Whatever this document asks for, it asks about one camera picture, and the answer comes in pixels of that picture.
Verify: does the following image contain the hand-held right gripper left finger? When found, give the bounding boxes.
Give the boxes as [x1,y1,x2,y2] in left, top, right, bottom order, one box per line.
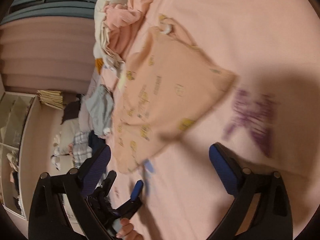
[28,144,118,240]

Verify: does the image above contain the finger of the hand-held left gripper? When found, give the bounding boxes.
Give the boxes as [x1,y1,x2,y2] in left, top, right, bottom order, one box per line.
[99,170,117,199]
[117,179,145,219]

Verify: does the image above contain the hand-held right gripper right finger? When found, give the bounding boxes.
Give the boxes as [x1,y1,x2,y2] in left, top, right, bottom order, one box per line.
[207,142,293,240]

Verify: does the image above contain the orange printed long-sleeve shirt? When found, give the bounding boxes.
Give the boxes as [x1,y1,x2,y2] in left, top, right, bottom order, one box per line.
[110,17,238,174]

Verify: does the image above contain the pile of pink white clothes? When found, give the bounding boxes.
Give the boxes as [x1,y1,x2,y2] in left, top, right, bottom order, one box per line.
[93,2,153,80]

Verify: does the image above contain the person's left hand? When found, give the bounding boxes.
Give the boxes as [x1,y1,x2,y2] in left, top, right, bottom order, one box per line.
[115,217,145,240]

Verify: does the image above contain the dark navy garment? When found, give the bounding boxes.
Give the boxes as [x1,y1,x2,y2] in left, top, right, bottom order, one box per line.
[88,130,107,157]

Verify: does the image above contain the grey plaid cloth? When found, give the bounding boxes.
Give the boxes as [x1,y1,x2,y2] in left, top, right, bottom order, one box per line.
[72,130,93,168]

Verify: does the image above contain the beige pillow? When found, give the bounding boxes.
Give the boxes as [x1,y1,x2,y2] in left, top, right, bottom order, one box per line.
[59,119,80,157]

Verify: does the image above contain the small plush toys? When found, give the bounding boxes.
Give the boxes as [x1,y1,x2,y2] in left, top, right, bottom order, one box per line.
[51,132,62,171]

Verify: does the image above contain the grey-blue garment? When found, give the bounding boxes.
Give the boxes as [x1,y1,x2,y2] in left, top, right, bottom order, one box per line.
[84,84,115,137]

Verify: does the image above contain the black cloth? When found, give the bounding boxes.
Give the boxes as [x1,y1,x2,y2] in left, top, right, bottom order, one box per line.
[61,94,87,125]

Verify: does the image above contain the white shelf cabinet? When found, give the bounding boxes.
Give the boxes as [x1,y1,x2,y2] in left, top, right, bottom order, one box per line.
[0,91,35,221]

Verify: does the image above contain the pink curtain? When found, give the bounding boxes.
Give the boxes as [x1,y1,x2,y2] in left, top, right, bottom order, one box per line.
[0,0,103,94]

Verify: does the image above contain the pink printed blanket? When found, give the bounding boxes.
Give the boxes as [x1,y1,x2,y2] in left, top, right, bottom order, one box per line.
[100,0,320,240]

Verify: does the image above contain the blue-grey curtain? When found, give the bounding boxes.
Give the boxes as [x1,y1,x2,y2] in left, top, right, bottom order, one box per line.
[0,0,102,26]

